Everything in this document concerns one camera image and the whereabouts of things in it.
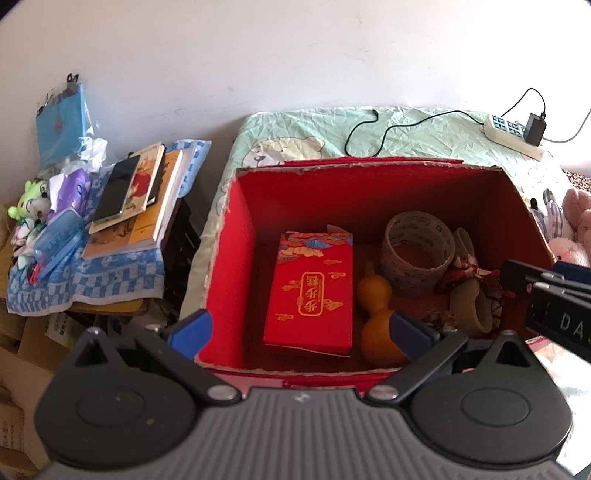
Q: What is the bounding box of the blue pencil case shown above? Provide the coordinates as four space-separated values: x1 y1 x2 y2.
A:
29 208 85 284

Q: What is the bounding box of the brown cardboard carton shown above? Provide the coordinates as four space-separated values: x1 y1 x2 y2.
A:
1 308 83 470

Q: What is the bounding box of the stack of books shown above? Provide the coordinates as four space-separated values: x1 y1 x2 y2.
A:
82 143 185 260

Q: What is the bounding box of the black cable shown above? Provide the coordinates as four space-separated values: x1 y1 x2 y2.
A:
344 87 591 159

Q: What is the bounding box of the orange gourd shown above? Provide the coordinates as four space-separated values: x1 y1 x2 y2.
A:
356 262 408 369

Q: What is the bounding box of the pink plush rabbit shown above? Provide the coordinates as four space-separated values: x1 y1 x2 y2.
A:
529 189 590 267

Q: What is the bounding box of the black smartphone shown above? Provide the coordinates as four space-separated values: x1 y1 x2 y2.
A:
93 155 140 223

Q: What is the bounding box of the black power adapter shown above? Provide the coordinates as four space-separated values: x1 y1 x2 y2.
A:
523 112 547 146

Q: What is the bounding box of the light green bed sheet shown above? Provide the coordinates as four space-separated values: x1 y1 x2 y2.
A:
180 106 590 315

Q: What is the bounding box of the blue paper bag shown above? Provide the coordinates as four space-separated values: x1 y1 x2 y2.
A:
35 73 94 170

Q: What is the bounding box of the brown pine cone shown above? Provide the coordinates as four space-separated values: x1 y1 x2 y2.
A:
421 309 459 333

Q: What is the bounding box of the large red cardboard box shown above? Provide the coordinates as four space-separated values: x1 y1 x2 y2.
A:
195 158 553 391

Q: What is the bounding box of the green white plush toy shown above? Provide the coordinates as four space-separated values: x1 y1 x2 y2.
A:
7 180 50 230

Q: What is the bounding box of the small red gift box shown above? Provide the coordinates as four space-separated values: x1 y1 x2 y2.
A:
263 229 353 357

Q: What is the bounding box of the white power strip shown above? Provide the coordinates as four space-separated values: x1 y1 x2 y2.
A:
483 115 544 160

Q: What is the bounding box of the mauve plush toy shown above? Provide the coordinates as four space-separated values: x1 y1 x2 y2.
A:
562 188 591 254

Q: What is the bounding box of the purple tissue pack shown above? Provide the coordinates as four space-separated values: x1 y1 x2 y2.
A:
48 168 91 219

